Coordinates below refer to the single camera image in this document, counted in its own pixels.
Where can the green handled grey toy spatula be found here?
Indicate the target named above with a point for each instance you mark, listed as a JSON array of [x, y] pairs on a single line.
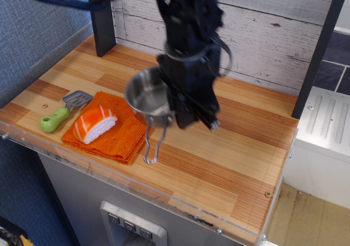
[[75, 99]]

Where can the dark grey left post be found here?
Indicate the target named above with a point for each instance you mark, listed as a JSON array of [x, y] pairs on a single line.
[[103, 28]]

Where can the dark grey right post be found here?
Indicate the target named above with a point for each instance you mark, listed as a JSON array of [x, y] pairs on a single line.
[[324, 38]]

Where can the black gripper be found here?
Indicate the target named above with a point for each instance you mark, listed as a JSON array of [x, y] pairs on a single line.
[[190, 78]]

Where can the silver ice dispenser panel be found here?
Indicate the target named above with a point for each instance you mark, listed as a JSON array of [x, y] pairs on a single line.
[[124, 227]]

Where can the white toy sink unit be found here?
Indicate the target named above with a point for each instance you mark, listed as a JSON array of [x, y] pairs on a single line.
[[318, 163]]

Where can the toy salmon sushi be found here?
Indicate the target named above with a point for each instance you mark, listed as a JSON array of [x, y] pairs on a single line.
[[93, 123]]

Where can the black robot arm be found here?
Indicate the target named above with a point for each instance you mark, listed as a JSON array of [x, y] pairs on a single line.
[[191, 24]]

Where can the orange folded towel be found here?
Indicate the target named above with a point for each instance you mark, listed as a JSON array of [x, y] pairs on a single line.
[[122, 141]]

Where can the dark grey post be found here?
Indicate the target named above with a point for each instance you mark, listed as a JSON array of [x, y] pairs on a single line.
[[324, 38], [103, 28]]

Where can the stainless steel pot with handle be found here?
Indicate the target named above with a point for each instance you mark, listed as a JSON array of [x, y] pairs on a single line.
[[146, 94]]

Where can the clear acrylic table edge guard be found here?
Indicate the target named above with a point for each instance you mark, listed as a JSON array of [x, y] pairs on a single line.
[[223, 181]]

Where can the yellow black object at corner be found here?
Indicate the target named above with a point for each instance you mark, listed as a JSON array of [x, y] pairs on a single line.
[[12, 238]]

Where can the silver toy fridge cabinet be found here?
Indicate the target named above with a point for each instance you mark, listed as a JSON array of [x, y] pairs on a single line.
[[81, 195]]

